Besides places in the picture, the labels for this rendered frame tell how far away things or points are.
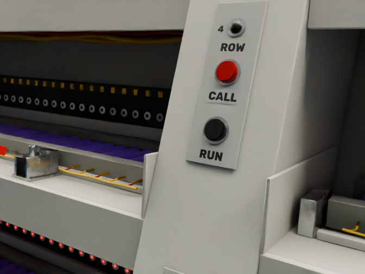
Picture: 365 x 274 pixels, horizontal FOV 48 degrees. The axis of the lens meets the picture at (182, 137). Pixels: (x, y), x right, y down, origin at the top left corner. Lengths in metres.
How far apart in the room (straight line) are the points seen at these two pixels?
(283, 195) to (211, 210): 0.05
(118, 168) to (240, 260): 0.17
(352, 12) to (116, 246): 0.25
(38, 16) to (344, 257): 0.37
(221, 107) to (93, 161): 0.17
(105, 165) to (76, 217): 0.07
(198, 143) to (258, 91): 0.06
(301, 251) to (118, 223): 0.14
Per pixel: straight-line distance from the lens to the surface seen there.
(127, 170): 0.40
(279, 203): 0.29
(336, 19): 0.30
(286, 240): 0.31
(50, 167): 0.44
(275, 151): 0.28
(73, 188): 0.40
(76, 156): 0.44
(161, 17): 0.37
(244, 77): 0.29
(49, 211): 0.40
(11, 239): 0.71
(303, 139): 0.33
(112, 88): 0.59
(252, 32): 0.30
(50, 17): 0.46
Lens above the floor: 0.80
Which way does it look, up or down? 5 degrees up
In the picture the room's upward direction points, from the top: 12 degrees clockwise
